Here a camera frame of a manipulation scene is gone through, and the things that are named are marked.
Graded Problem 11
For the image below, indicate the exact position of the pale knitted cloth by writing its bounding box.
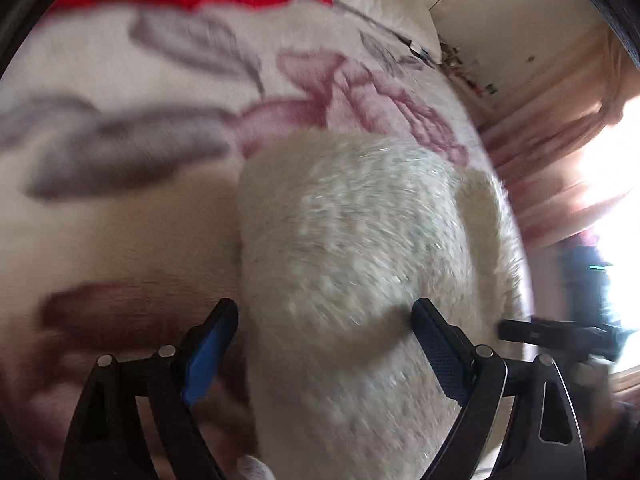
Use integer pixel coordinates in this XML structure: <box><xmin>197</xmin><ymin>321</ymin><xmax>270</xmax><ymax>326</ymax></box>
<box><xmin>237</xmin><ymin>455</ymin><xmax>276</xmax><ymax>480</ymax></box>

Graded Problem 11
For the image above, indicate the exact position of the cream fuzzy coat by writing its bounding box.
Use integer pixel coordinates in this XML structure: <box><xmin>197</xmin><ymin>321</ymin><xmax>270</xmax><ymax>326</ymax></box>
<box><xmin>236</xmin><ymin>129</ymin><xmax>535</xmax><ymax>480</ymax></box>

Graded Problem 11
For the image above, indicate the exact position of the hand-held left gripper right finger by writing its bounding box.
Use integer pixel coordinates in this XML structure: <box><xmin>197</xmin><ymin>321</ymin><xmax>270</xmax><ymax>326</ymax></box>
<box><xmin>410</xmin><ymin>298</ymin><xmax>587</xmax><ymax>480</ymax></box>

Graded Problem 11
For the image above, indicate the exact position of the floral plush blanket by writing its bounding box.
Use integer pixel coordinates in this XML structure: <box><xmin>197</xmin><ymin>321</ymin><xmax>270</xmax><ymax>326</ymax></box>
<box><xmin>0</xmin><ymin>0</ymin><xmax>506</xmax><ymax>480</ymax></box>

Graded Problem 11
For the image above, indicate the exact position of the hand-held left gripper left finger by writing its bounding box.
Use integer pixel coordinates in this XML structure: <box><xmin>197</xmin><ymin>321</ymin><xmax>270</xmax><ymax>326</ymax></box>
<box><xmin>59</xmin><ymin>298</ymin><xmax>239</xmax><ymax>480</ymax></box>

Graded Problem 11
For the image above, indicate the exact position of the pink curtain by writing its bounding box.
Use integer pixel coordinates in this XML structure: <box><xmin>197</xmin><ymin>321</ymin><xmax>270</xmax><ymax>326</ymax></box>
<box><xmin>477</xmin><ymin>30</ymin><xmax>636</xmax><ymax>251</ymax></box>

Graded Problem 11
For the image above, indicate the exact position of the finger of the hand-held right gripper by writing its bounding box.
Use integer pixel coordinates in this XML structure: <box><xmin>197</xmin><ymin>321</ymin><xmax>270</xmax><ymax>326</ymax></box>
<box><xmin>499</xmin><ymin>316</ymin><xmax>625</xmax><ymax>362</ymax></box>

